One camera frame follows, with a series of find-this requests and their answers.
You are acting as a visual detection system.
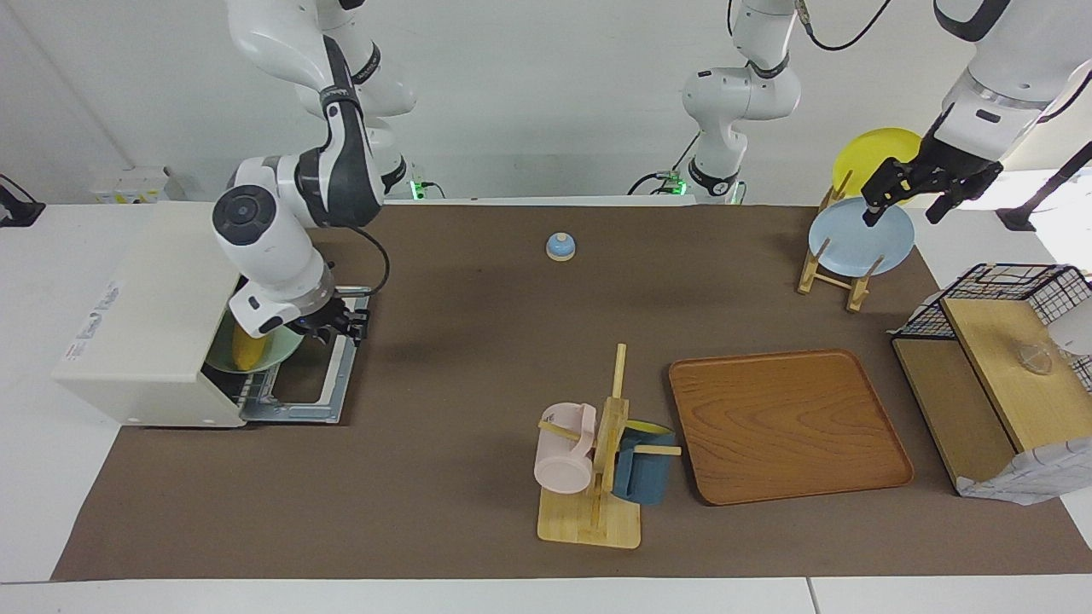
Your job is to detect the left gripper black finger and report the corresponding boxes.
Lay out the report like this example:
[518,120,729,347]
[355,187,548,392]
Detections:
[862,159,912,227]
[926,162,1004,225]

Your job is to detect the yellow corn cob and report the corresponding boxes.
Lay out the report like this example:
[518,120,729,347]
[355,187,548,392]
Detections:
[232,327,276,373]

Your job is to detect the toaster oven glass door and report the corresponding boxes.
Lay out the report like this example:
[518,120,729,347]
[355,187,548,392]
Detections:
[239,290,372,425]

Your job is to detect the pale green plate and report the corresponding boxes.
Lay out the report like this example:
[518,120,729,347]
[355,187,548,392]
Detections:
[205,320,306,374]

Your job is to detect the white toaster oven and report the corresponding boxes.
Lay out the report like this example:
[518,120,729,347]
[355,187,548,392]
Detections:
[51,200,372,429]

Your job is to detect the yellow plate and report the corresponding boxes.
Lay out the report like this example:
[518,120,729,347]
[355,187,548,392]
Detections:
[832,128,924,206]

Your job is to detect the light blue plate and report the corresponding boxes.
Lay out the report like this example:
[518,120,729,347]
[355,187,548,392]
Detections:
[808,196,915,277]

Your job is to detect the black tripod leg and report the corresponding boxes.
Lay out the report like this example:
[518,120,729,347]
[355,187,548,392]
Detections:
[998,141,1092,233]

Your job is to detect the wooden dish rack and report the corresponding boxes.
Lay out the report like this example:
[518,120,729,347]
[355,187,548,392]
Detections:
[798,171,888,313]

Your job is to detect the brown table mat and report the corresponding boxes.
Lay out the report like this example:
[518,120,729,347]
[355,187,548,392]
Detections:
[51,203,1092,582]

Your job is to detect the small clear glass bowl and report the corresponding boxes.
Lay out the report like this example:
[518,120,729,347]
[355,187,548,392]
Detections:
[1014,343,1055,376]

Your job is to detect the wooden shelf cabinet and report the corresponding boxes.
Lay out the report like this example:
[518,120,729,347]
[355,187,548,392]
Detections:
[892,297,1092,495]

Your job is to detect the white box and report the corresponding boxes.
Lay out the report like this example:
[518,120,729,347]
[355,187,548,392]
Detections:
[92,166,176,204]

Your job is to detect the pink mug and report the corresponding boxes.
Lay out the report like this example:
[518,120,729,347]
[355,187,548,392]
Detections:
[534,403,598,495]

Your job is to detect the brown wooden tray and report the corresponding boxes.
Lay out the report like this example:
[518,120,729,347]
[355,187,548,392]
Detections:
[668,348,915,507]

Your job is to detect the white checked cloth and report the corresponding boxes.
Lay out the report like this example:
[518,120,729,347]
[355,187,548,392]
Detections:
[955,437,1092,507]

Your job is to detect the wooden mug tree stand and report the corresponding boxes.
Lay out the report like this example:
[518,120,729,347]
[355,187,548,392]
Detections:
[537,344,683,550]

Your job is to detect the dark blue mug yellow inside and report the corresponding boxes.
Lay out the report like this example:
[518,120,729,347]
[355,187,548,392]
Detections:
[612,420,677,506]

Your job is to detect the black stand base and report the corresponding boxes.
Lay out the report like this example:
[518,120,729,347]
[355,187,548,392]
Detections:
[0,173,45,228]

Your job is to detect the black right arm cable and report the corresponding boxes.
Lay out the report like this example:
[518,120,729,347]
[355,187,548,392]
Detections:
[346,226,392,296]

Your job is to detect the black wire basket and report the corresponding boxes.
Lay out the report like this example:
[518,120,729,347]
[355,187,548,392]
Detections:
[896,263,1092,393]

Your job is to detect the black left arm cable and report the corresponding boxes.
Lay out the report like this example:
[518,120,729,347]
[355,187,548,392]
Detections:
[798,0,892,52]

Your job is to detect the black arm base cable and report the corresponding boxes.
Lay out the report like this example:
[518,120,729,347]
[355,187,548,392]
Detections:
[627,132,705,197]

